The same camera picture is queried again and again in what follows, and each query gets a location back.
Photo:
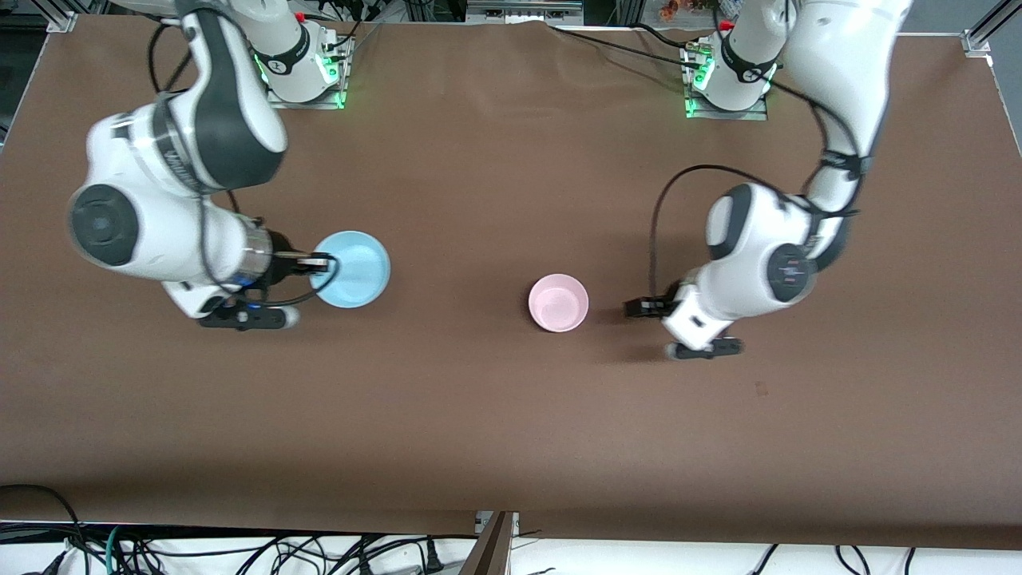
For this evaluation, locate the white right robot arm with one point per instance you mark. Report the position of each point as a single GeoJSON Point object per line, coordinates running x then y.
{"type": "Point", "coordinates": [160, 224]}

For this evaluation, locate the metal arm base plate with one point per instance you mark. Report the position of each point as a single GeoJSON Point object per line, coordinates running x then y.
{"type": "Point", "coordinates": [756, 115]}
{"type": "Point", "coordinates": [319, 101]}

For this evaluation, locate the brown table cover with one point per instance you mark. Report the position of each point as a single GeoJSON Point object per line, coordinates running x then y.
{"type": "Point", "coordinates": [511, 431]}

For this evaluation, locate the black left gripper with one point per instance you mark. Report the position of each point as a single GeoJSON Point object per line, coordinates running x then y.
{"type": "Point", "coordinates": [656, 306]}

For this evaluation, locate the pink bowl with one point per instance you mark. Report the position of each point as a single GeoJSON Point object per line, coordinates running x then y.
{"type": "Point", "coordinates": [559, 303]}

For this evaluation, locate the orange object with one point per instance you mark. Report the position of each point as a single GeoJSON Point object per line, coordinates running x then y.
{"type": "Point", "coordinates": [679, 9]}

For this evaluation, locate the blue bowl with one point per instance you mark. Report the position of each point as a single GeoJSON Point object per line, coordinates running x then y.
{"type": "Point", "coordinates": [355, 271]}

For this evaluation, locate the grey metal device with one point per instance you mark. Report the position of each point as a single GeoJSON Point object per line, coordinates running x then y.
{"type": "Point", "coordinates": [523, 12]}

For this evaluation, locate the aluminium profile post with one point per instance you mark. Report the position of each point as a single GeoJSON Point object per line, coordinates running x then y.
{"type": "Point", "coordinates": [495, 551]}

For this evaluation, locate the aluminium frame corner bracket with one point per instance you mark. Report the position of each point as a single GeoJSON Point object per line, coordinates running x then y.
{"type": "Point", "coordinates": [62, 22]}
{"type": "Point", "coordinates": [978, 41]}

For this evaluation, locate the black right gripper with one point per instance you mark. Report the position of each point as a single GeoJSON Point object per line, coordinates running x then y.
{"type": "Point", "coordinates": [281, 254]}

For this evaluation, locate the black power plug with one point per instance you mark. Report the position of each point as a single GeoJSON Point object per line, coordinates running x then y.
{"type": "Point", "coordinates": [433, 555]}

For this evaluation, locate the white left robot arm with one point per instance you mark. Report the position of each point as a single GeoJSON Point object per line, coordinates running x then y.
{"type": "Point", "coordinates": [750, 263]}

